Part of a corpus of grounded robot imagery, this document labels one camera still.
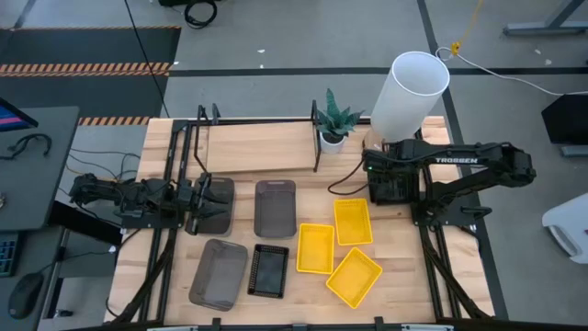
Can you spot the table lamp white shade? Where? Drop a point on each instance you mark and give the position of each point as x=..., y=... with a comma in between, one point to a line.
x=409, y=101

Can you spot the computer monitor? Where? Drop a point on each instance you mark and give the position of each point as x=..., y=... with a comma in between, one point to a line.
x=11, y=117

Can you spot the potted snake plant white pot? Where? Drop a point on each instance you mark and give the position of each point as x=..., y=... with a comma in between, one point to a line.
x=333, y=119

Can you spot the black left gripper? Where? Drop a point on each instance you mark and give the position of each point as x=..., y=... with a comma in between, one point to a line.
x=190, y=202

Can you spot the yellow plastic mesh basket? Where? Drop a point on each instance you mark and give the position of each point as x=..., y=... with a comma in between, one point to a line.
x=353, y=278
x=353, y=222
x=315, y=248

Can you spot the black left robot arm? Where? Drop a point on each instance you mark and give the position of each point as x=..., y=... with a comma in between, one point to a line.
x=105, y=190

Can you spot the black hazard striped floor mat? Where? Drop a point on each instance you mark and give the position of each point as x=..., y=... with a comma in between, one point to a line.
x=82, y=92

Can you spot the black aluminium rig frame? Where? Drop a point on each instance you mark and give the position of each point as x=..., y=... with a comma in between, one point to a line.
x=158, y=276

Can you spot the grey metal table leg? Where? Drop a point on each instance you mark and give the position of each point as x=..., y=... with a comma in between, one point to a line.
x=546, y=28

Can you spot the black box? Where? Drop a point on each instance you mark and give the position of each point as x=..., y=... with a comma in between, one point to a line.
x=567, y=119

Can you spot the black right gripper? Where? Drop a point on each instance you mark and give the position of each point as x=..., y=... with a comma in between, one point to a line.
x=390, y=186

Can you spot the black plastic mesh basket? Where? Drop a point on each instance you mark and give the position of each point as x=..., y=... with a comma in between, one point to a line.
x=268, y=271

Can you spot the white plastic chair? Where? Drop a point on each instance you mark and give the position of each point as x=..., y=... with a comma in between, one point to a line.
x=569, y=225

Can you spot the black computer mouse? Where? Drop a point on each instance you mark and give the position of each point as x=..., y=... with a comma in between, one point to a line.
x=25, y=296

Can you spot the black side desk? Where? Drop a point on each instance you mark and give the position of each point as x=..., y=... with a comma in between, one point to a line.
x=41, y=184

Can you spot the translucent grey plastic bin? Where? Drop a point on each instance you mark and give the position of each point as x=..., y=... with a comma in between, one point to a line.
x=218, y=276
x=275, y=209
x=222, y=225

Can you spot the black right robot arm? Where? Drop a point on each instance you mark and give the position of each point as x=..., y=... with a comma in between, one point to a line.
x=459, y=161

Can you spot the dark computer keyboard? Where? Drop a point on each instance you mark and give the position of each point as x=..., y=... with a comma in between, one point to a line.
x=7, y=255

